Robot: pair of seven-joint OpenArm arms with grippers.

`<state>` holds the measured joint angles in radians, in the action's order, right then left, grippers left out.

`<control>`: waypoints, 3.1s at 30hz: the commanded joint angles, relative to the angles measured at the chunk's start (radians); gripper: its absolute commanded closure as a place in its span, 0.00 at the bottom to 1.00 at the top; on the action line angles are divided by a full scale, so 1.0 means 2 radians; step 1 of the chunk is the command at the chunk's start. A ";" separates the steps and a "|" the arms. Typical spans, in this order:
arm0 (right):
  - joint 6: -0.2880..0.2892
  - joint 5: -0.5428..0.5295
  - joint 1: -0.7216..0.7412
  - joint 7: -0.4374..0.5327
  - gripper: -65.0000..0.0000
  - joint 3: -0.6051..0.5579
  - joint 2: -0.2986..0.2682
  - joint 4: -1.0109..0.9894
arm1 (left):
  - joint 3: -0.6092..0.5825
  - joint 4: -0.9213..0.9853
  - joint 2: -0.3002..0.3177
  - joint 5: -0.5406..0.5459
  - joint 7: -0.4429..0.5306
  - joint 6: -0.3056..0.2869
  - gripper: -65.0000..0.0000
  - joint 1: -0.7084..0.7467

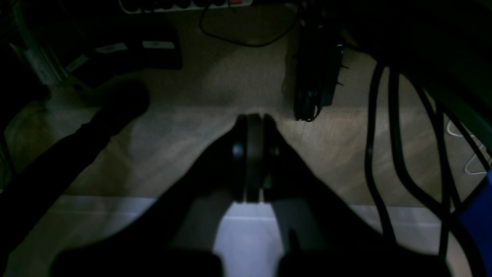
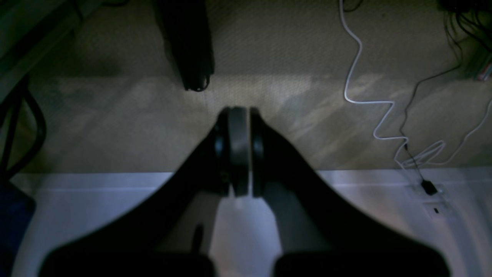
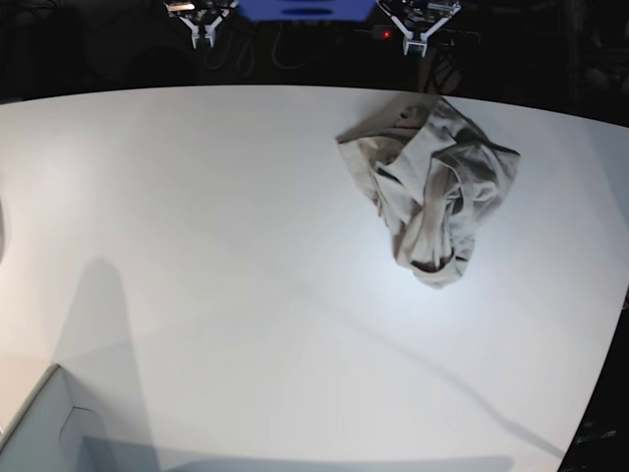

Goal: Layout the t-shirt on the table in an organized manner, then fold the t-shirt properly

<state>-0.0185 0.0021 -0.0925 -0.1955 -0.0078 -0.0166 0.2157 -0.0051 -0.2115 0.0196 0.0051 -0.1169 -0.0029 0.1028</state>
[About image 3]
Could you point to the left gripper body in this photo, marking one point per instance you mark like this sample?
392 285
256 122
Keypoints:
412 17

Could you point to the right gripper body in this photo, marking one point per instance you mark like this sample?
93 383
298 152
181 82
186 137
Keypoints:
202 17

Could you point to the beige t-shirt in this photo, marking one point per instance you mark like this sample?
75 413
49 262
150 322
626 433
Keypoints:
434 177

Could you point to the black power strip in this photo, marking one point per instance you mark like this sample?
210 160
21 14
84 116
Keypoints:
426 35

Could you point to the blue box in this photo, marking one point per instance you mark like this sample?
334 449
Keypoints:
306 10

